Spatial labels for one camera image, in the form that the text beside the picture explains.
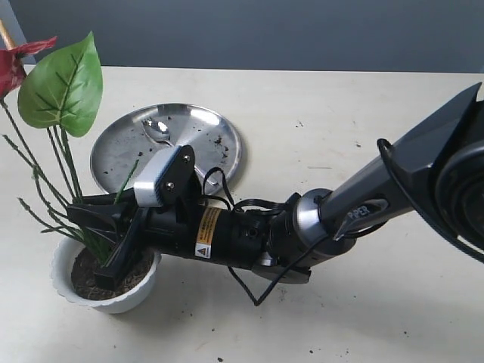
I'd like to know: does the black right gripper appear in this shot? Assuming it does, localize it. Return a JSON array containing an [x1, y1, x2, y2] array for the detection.
[[66, 181, 277, 291]]

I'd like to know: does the stainless steel spork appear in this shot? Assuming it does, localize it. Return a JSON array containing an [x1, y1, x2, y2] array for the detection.
[[141, 117, 219, 186]]

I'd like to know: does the artificial red anthurium plant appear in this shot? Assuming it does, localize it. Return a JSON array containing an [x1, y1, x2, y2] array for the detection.
[[0, 30, 140, 265]]

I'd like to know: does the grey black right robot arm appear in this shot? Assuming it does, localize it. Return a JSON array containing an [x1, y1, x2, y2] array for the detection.
[[67, 83, 483, 289]]

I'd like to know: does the dark potting soil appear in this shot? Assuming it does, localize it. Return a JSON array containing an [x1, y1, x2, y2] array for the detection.
[[71, 248, 154, 301]]

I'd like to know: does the white scalloped flower pot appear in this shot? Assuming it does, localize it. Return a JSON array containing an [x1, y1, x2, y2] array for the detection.
[[50, 237, 161, 314]]

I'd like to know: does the round stainless steel plate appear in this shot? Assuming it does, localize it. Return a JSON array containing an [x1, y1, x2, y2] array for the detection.
[[90, 103, 244, 193]]

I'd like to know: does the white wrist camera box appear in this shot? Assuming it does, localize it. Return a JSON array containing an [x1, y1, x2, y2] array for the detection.
[[133, 145, 195, 207]]

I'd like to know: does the black camera cable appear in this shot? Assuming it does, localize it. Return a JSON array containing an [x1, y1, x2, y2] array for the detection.
[[202, 138, 484, 307]]

